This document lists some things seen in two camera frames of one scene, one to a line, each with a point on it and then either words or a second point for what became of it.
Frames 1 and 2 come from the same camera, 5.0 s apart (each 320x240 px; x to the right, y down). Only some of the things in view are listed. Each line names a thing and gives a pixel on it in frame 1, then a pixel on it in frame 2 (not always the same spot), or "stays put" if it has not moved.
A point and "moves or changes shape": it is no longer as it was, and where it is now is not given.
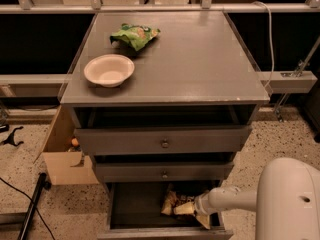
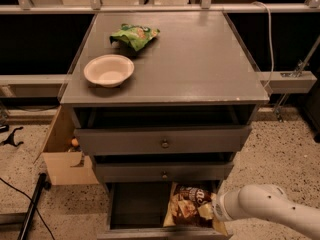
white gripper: (202, 204) → (218, 207)
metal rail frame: (299, 80) stays put
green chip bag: (135, 35) stays put
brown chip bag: (173, 199) moves or changes shape
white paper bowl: (109, 70) stays put
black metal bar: (43, 184) stays put
